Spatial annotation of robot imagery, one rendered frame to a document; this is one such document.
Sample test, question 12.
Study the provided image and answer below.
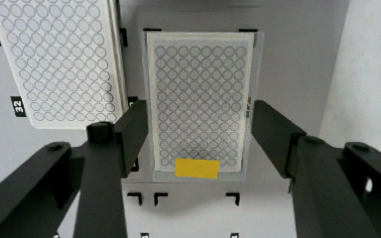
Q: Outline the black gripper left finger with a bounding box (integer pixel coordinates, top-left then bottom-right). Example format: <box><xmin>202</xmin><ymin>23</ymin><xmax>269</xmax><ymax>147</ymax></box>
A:
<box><xmin>0</xmin><ymin>100</ymin><xmax>148</xmax><ymax>238</ymax></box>

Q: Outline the clear plastic lid with yellow tape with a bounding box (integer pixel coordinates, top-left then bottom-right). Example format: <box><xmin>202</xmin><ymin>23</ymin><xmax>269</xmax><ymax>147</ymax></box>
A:
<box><xmin>140</xmin><ymin>31</ymin><xmax>265</xmax><ymax>182</ymax></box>

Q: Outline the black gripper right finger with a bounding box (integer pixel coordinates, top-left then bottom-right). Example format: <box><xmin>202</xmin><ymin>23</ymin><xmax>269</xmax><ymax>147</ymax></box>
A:
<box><xmin>251</xmin><ymin>100</ymin><xmax>381</xmax><ymax>238</ymax></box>

